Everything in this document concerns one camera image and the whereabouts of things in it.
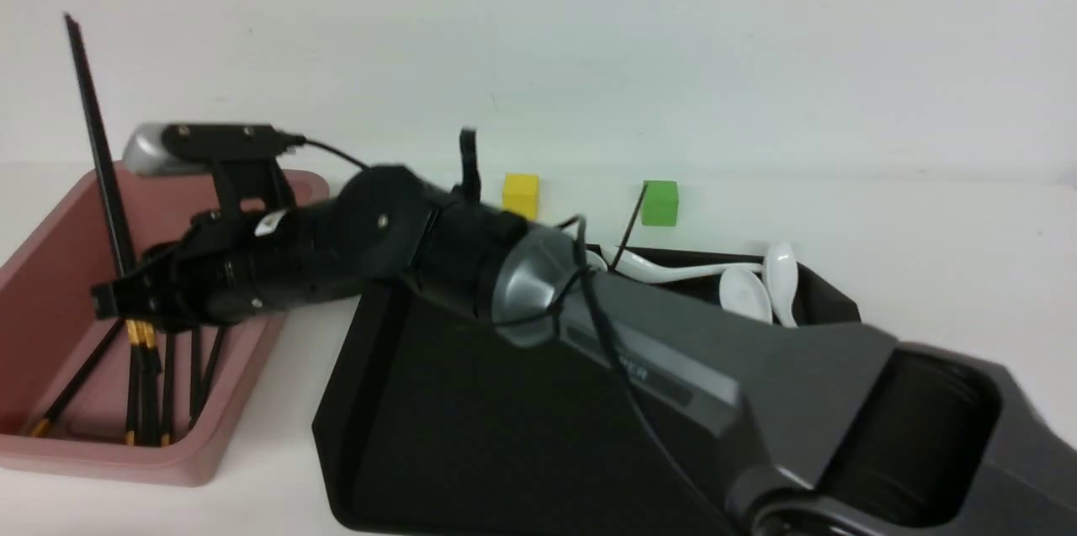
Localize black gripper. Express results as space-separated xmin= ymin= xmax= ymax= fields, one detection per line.
xmin=90 ymin=204 xmax=372 ymax=326

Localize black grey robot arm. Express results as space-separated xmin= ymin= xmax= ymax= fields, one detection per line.
xmin=90 ymin=165 xmax=1074 ymax=535

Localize pink plastic bin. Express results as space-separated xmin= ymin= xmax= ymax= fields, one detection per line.
xmin=1 ymin=169 xmax=286 ymax=486

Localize black chopstick diagonal in bin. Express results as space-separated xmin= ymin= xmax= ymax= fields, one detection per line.
xmin=29 ymin=321 xmax=122 ymax=438

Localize black plastic tray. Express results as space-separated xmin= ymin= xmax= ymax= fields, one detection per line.
xmin=312 ymin=244 xmax=862 ymax=536

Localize yellow cube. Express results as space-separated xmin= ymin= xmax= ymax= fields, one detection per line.
xmin=501 ymin=172 xmax=541 ymax=220

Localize white spoon middle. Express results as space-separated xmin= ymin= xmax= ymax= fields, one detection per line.
xmin=614 ymin=251 xmax=763 ymax=284

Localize green cube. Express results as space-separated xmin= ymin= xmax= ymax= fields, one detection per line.
xmin=639 ymin=180 xmax=680 ymax=228

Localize white spoon large front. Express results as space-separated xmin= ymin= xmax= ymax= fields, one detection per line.
xmin=717 ymin=267 xmax=773 ymax=324

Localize white spoon far right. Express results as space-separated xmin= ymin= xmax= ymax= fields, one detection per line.
xmin=761 ymin=241 xmax=799 ymax=328

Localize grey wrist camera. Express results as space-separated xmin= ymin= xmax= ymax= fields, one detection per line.
xmin=121 ymin=122 xmax=306 ymax=177

